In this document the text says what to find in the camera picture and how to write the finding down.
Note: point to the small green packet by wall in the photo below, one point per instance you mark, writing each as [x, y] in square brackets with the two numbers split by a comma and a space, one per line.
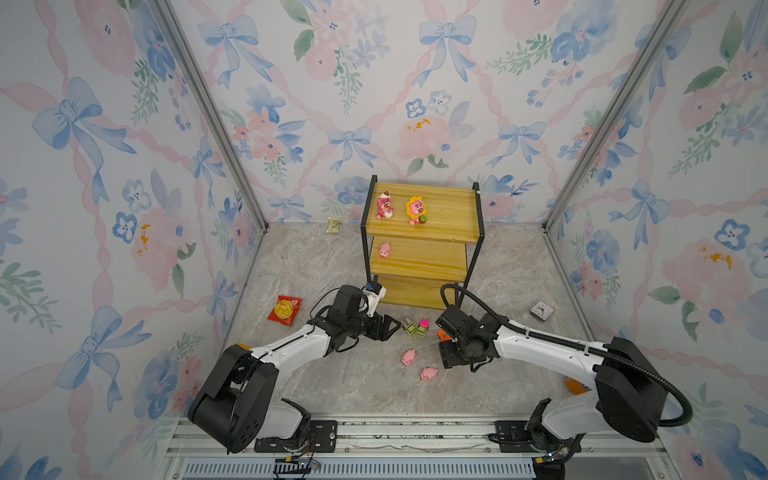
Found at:
[333, 225]

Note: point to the green truck pink mixer toy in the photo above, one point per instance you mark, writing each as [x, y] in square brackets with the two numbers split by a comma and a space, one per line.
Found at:
[422, 328]

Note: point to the pink pig toy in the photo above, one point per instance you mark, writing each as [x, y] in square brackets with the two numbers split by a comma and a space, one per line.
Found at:
[408, 357]
[428, 374]

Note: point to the pink bear strawberry hat figure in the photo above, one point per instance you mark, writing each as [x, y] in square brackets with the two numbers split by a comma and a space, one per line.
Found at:
[384, 208]

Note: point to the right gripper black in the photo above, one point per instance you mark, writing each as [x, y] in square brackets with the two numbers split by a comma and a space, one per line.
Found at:
[446, 356]

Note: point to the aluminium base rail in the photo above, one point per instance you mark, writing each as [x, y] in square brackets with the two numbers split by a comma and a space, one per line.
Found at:
[409, 446]

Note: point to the pink pig toy upper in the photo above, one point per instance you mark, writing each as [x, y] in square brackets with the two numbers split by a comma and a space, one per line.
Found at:
[408, 357]

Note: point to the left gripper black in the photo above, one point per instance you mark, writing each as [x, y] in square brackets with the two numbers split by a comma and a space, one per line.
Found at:
[384, 332]

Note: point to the orange toy truck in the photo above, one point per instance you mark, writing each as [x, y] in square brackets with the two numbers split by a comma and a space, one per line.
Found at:
[443, 336]

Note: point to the red and green toy truck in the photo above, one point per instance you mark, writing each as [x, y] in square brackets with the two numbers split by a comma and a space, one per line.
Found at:
[408, 326]

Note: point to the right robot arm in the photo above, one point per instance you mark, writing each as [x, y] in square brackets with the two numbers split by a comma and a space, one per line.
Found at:
[623, 394]

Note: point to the pink bear yellow flower figure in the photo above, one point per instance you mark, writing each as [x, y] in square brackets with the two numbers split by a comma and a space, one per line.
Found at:
[416, 211]

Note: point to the wooden shelf black metal frame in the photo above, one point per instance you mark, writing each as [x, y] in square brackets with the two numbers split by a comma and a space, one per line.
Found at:
[423, 257]

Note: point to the red yellow snack packet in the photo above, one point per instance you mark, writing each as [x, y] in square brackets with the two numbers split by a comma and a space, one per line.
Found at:
[285, 310]

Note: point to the small white alarm clock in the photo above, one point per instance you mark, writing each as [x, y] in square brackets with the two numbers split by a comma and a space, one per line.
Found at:
[542, 311]

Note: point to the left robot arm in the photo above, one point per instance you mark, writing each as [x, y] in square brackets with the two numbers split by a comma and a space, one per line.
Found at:
[236, 404]

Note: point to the orange can right side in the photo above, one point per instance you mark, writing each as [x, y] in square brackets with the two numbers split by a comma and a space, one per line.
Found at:
[575, 387]

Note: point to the pink pig on middle shelf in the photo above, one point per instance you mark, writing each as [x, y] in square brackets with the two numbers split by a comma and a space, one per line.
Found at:
[385, 250]

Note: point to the pink pig toy lower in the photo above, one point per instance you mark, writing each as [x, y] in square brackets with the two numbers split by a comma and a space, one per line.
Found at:
[428, 374]

